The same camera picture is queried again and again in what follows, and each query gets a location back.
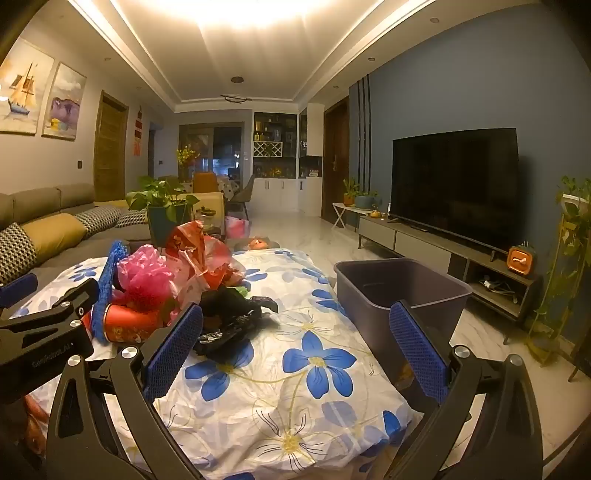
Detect sailing ship painting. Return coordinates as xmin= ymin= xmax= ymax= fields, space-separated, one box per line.
xmin=0 ymin=38 xmax=55 ymax=136

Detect grey TV cabinet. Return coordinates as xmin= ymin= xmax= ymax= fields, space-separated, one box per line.
xmin=358 ymin=216 xmax=544 ymax=344

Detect black plastic bag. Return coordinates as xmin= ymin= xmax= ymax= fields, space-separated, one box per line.
xmin=194 ymin=285 xmax=279 ymax=358

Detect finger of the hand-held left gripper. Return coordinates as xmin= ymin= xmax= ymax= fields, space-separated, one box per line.
xmin=0 ymin=272 xmax=38 ymax=309
xmin=0 ymin=278 xmax=101 ymax=352

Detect blue floral blanket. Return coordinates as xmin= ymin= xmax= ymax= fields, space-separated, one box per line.
xmin=9 ymin=247 xmax=426 ymax=480

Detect light wooden door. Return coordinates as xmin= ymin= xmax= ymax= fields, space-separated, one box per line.
xmin=93 ymin=91 xmax=129 ymax=202

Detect yellow flowers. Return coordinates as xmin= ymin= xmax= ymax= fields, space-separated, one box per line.
xmin=175 ymin=145 xmax=201 ymax=168

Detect purple painting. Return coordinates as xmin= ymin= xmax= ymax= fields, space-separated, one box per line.
xmin=41 ymin=62 xmax=88 ymax=140

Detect orange chair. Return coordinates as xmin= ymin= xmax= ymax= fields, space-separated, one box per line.
xmin=193 ymin=172 xmax=218 ymax=195

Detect black television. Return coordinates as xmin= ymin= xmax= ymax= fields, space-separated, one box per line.
xmin=390 ymin=128 xmax=521 ymax=256

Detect blue foam net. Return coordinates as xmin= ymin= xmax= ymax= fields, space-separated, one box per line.
xmin=90 ymin=240 xmax=133 ymax=343

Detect power strip with cables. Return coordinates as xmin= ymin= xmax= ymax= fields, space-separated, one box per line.
xmin=480 ymin=276 xmax=516 ymax=297

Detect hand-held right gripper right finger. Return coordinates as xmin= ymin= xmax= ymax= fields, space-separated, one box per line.
xmin=388 ymin=300 xmax=544 ymax=480

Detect pink plastic bag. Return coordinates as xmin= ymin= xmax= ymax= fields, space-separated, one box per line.
xmin=115 ymin=244 xmax=186 ymax=315

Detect grey sofa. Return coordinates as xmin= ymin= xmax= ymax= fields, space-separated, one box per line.
xmin=0 ymin=184 xmax=154 ymax=284

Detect red paper cup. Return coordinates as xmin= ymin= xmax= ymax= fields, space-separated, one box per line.
xmin=102 ymin=302 xmax=163 ymax=348

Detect potted plant in teal pot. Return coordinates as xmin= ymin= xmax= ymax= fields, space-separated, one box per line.
xmin=127 ymin=175 xmax=201 ymax=248

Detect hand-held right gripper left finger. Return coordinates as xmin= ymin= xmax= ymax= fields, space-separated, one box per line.
xmin=45 ymin=302 xmax=206 ymax=480

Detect dark wooden door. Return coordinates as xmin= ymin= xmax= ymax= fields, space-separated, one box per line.
xmin=322 ymin=97 xmax=350 ymax=222

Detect orange retro box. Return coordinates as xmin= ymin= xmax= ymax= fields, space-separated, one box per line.
xmin=508 ymin=242 xmax=539 ymax=278

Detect red plastic bag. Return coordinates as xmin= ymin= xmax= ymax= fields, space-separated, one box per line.
xmin=164 ymin=220 xmax=247 ymax=305

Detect yellow sofa section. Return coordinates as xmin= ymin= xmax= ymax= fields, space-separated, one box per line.
xmin=95 ymin=191 xmax=226 ymax=220

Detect dark coffee table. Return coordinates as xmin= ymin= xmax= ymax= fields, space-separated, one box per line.
xmin=152 ymin=222 xmax=279 ymax=253

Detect grey chair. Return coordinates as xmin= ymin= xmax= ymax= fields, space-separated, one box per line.
xmin=229 ymin=174 xmax=256 ymax=220

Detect white display cabinet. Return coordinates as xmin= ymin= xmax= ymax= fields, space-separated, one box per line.
xmin=252 ymin=110 xmax=324 ymax=214

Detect white folding table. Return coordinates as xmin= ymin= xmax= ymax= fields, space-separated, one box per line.
xmin=332 ymin=202 xmax=384 ymax=229

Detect purple plastic bin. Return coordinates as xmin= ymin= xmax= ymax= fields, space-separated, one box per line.
xmin=333 ymin=258 xmax=474 ymax=407

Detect gold plant stand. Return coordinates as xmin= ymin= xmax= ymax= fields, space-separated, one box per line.
xmin=526 ymin=217 xmax=591 ymax=370

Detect black white patterned pillow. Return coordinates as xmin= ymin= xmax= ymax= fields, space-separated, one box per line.
xmin=115 ymin=210 xmax=148 ymax=229
xmin=76 ymin=206 xmax=122 ymax=238

